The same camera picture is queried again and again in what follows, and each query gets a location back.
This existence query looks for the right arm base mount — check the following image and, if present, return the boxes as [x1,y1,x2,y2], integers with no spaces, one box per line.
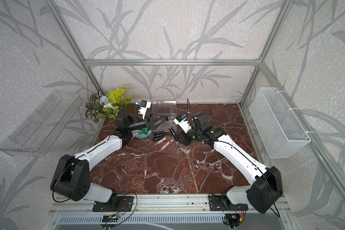
[208,193,248,211]

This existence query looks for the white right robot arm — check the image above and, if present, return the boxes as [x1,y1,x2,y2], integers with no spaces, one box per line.
[173,112,283,214]

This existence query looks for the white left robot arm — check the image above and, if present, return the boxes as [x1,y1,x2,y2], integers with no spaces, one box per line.
[50,108,168,203]

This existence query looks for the artificial flower plant vase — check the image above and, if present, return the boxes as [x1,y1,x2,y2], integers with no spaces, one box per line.
[85,84,133,124]

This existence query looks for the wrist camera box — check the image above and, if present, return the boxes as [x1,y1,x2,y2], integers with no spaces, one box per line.
[136,100,151,119]
[173,114,192,133]

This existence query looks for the aluminium front rail frame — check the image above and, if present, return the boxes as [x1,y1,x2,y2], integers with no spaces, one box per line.
[42,194,297,230]

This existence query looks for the clear acrylic wall shelf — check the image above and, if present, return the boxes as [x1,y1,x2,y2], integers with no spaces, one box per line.
[0,90,83,157]

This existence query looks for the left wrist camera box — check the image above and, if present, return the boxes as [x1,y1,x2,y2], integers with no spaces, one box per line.
[136,100,151,119]

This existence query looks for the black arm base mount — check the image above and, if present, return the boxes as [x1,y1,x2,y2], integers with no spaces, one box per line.
[92,196,134,212]

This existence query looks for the white wire mesh basket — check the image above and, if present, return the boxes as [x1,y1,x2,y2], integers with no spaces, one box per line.
[249,87,311,159]

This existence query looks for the clear acrylic lipstick organizer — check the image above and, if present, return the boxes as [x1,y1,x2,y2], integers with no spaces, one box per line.
[152,100,177,133]

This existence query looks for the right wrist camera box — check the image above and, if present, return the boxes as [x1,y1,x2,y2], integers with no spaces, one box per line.
[173,114,192,133]

